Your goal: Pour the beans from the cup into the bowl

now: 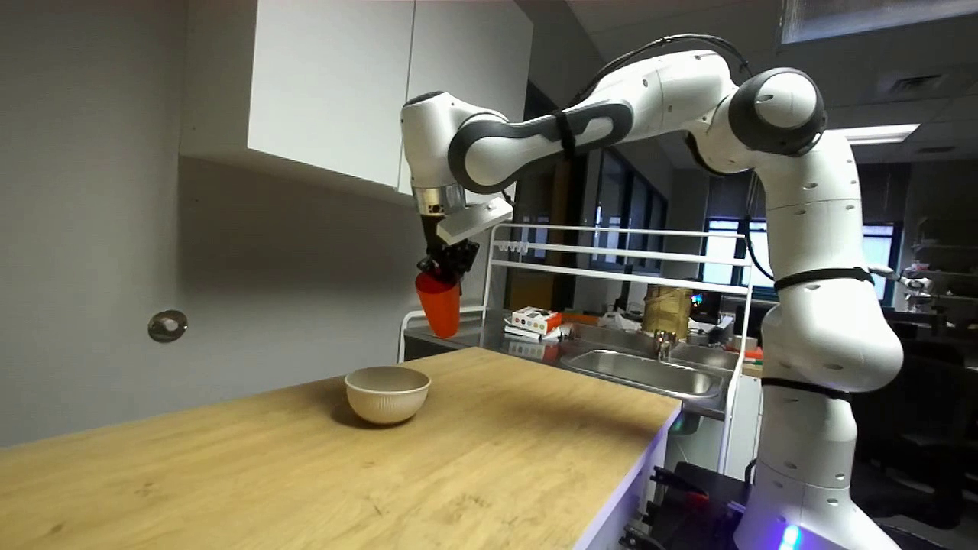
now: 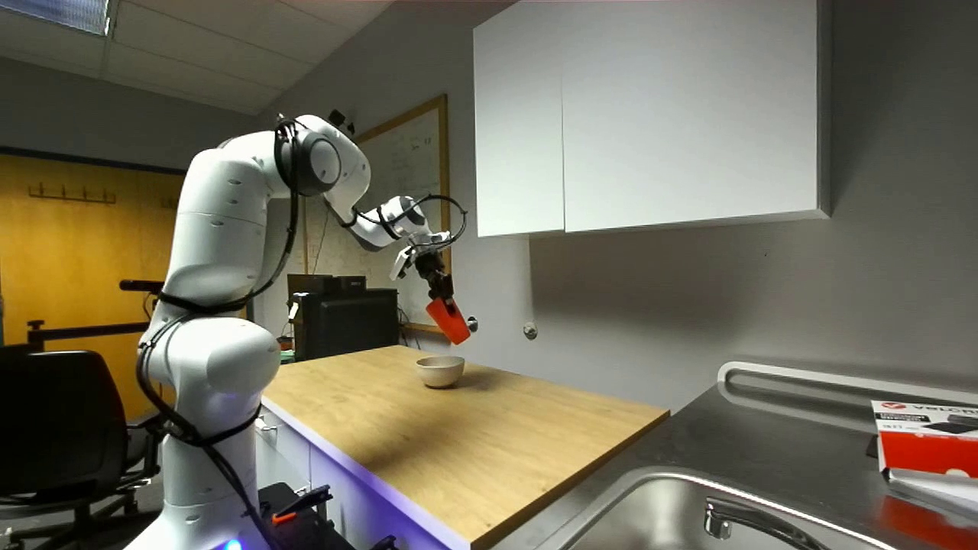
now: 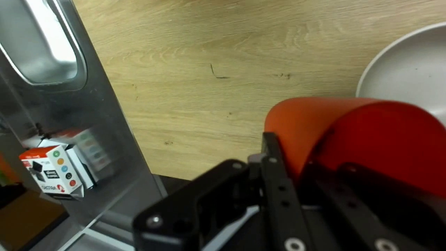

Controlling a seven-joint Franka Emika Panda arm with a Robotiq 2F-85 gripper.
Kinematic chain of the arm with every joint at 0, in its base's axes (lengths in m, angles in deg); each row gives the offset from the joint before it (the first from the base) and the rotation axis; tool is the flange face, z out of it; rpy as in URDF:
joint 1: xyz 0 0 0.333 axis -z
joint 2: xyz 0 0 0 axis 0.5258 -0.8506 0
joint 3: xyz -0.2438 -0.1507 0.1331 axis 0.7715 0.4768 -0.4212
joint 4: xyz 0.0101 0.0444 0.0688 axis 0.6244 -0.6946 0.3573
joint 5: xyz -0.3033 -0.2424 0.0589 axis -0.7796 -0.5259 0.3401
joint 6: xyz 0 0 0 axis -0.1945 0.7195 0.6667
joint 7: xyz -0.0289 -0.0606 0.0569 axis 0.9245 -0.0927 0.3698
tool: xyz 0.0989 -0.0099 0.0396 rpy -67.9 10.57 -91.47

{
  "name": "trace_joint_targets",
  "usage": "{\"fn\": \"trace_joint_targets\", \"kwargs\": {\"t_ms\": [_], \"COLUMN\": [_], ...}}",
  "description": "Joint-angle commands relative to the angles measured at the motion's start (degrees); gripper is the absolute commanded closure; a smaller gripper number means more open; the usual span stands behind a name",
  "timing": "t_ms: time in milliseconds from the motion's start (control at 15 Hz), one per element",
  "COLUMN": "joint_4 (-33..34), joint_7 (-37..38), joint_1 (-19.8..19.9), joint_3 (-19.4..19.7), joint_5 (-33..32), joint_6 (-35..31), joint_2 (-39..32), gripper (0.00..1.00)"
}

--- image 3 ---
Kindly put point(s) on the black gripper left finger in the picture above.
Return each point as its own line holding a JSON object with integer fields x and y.
{"x": 283, "y": 220}

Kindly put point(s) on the white bowl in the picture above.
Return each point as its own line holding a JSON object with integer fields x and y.
{"x": 411, "y": 69}

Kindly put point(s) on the stainless steel sink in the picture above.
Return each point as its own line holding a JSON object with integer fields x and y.
{"x": 39, "y": 44}

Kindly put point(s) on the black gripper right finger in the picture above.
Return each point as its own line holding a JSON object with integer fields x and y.
{"x": 375, "y": 213}

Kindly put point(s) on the wooden countertop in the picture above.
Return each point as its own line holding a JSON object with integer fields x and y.
{"x": 195, "y": 79}

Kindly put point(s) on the red white cardboard box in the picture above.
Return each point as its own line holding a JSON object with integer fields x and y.
{"x": 66, "y": 164}

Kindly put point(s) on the orange plastic cup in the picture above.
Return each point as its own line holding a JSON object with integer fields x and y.
{"x": 393, "y": 139}

